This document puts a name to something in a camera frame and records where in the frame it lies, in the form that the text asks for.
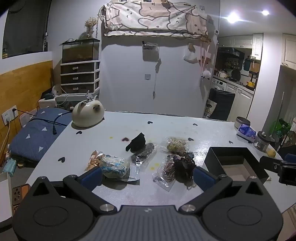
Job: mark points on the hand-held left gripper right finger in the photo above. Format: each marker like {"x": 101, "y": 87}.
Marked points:
{"x": 203, "y": 178}

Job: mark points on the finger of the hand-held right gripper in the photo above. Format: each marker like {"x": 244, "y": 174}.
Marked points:
{"x": 291, "y": 158}
{"x": 269, "y": 163}

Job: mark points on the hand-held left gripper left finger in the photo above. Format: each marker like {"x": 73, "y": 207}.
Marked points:
{"x": 91, "y": 178}

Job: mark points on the peach satin bow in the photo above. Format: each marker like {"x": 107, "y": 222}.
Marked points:
{"x": 94, "y": 160}

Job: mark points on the dark brown scrunchie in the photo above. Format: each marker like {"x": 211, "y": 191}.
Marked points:
{"x": 185, "y": 165}

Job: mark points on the white blue plastic packet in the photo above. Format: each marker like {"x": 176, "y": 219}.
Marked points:
{"x": 115, "y": 166}

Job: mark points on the black cardboard box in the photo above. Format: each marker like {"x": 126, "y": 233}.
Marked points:
{"x": 231, "y": 155}

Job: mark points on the yellow lemon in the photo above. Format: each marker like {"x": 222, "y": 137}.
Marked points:
{"x": 271, "y": 153}

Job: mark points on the glass jar with lid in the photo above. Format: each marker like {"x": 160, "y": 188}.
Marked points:
{"x": 262, "y": 142}

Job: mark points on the green plastic bag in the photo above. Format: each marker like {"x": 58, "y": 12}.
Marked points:
{"x": 281, "y": 126}

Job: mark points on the purple tissue pack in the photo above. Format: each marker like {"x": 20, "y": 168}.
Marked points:
{"x": 247, "y": 133}

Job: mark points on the round metal tin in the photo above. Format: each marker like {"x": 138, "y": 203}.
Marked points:
{"x": 241, "y": 121}

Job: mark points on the white pole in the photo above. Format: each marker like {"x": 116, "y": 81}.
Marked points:
{"x": 281, "y": 106}

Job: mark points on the cream cat-shaped purse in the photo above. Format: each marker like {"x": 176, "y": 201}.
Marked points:
{"x": 86, "y": 113}

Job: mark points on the printed tote bag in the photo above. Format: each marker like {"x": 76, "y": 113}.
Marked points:
{"x": 209, "y": 109}

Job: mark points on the blue patterned cushion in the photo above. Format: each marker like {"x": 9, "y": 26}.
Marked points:
{"x": 34, "y": 136}

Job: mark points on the white kitchen counter cabinets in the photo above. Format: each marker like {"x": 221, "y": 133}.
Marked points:
{"x": 238, "y": 97}

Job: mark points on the brown phone case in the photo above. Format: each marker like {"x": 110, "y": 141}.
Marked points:
{"x": 19, "y": 193}

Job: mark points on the black trash bin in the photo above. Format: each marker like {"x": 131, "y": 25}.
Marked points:
{"x": 222, "y": 103}

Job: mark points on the yellow kettle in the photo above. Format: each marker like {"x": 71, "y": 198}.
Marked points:
{"x": 251, "y": 83}

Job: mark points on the blue face mask pack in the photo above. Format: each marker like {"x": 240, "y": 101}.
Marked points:
{"x": 10, "y": 165}

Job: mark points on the white storage box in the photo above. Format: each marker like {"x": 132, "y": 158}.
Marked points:
{"x": 47, "y": 103}

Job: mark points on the white washing machine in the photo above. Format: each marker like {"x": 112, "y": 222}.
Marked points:
{"x": 218, "y": 84}

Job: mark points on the white round appliance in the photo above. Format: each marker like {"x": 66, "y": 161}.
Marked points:
{"x": 55, "y": 90}

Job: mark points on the black frying pan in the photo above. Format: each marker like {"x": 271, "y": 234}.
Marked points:
{"x": 235, "y": 74}

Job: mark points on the white rice cooker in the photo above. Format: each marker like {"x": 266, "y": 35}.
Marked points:
{"x": 223, "y": 74}

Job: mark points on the white plastic drawer unit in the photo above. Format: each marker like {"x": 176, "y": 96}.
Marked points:
{"x": 79, "y": 78}

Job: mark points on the white plush toy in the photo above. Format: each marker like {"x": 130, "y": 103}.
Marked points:
{"x": 205, "y": 74}

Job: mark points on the black kitchen rack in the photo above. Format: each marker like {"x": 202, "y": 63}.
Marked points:
{"x": 231, "y": 58}

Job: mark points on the white upper kitchen cabinets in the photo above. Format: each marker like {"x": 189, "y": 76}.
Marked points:
{"x": 256, "y": 46}

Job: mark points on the white hanging pouch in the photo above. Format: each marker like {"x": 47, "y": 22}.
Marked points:
{"x": 190, "y": 58}

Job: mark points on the glass fish tank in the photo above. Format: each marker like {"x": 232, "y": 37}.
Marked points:
{"x": 81, "y": 51}

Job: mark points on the ceiling light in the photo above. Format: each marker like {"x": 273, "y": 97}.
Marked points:
{"x": 265, "y": 12}
{"x": 232, "y": 17}

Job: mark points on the dried flowers in vase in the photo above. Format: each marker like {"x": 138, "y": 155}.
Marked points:
{"x": 90, "y": 23}

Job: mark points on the dark window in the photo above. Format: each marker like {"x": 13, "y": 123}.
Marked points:
{"x": 25, "y": 27}

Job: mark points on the cartoon printed cloth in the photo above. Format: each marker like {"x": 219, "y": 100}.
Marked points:
{"x": 155, "y": 18}

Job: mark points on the white wall socket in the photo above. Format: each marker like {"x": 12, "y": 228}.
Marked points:
{"x": 8, "y": 115}

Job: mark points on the small wall switch plate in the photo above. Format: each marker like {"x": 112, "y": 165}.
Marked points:
{"x": 147, "y": 77}

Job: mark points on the clear wall holder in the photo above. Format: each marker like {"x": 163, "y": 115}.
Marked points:
{"x": 150, "y": 54}

